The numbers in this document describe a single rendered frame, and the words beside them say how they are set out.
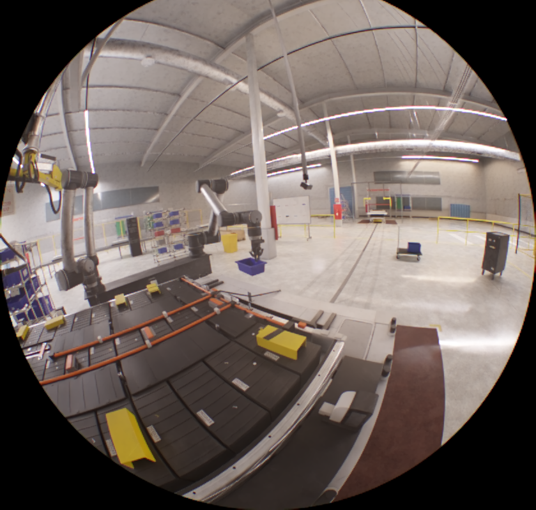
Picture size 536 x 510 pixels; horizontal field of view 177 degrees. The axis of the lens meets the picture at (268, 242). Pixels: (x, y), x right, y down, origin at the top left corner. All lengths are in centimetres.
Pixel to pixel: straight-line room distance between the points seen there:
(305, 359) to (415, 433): 134
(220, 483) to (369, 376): 56
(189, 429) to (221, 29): 1049
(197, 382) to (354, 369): 53
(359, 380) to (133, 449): 68
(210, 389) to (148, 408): 20
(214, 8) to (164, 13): 205
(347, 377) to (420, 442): 117
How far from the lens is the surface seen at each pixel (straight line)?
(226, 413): 50
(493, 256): 493
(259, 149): 534
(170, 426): 53
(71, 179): 168
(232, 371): 57
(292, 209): 794
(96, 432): 65
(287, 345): 56
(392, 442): 161
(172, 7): 970
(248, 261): 146
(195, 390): 56
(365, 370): 74
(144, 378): 65
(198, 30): 1018
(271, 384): 53
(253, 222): 128
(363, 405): 50
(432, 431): 178
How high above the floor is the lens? 145
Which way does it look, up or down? 11 degrees down
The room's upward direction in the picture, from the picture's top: 5 degrees counter-clockwise
